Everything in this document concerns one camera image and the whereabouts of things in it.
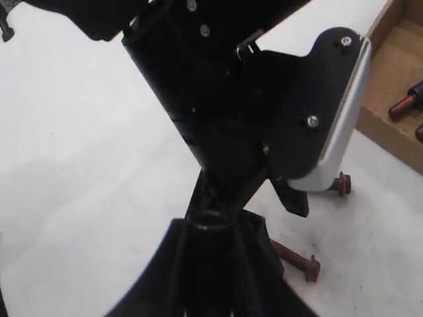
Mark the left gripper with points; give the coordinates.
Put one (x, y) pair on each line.
(211, 99)

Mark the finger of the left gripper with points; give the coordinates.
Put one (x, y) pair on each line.
(295, 201)

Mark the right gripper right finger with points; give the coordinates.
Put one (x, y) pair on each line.
(256, 274)

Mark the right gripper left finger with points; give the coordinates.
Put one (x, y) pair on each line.
(155, 280)

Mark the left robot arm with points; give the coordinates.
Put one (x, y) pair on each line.
(109, 20)

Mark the cardboard box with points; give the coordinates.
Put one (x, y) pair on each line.
(386, 76)

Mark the copper bolt in black sleeve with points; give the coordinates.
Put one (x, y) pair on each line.
(404, 104)
(419, 133)

